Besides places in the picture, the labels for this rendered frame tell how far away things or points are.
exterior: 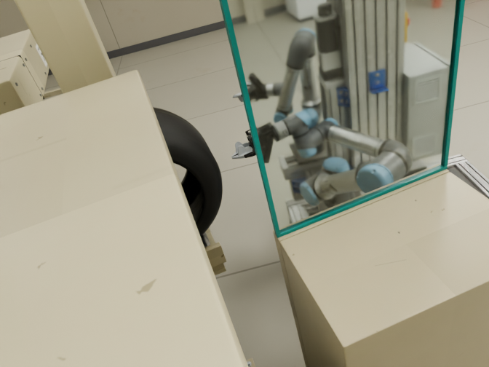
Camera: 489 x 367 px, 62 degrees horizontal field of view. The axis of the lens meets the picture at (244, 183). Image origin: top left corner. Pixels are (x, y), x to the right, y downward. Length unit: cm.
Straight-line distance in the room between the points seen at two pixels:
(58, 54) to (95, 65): 8
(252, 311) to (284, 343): 29
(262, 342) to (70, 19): 193
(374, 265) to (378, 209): 20
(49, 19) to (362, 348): 100
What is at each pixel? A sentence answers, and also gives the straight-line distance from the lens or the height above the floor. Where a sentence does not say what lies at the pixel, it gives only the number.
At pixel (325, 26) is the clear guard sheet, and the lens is 93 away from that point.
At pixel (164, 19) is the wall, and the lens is 757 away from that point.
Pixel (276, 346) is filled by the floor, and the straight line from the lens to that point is 244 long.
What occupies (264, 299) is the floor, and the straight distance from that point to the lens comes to 262.
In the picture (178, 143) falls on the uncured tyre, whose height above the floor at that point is 139.
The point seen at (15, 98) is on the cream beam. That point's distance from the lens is 129.
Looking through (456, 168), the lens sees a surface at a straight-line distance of 312.
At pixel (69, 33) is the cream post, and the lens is 108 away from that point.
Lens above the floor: 209
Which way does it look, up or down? 37 degrees down
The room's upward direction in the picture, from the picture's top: 15 degrees counter-clockwise
